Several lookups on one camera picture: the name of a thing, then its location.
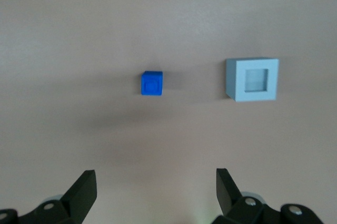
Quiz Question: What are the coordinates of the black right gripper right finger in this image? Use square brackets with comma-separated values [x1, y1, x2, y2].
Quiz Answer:
[212, 168, 323, 224]

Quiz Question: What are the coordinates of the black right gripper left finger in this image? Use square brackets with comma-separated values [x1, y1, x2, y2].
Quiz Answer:
[0, 169, 97, 224]

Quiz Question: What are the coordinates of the gray square socket base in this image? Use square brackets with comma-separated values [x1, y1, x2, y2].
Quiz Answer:
[225, 57, 279, 103]

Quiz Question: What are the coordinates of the small blue cube part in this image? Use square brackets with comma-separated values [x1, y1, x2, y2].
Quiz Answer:
[140, 70, 164, 97]

